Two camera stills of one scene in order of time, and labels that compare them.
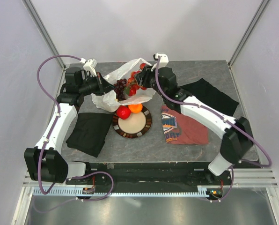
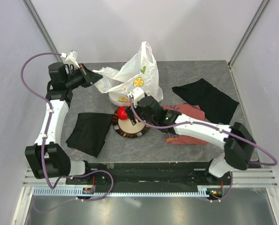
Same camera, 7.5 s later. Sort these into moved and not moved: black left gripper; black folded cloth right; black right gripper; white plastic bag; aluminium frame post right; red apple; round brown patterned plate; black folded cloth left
Moved: white plastic bag; black right gripper; black left gripper
Not moved: black folded cloth right; red apple; round brown patterned plate; aluminium frame post right; black folded cloth left
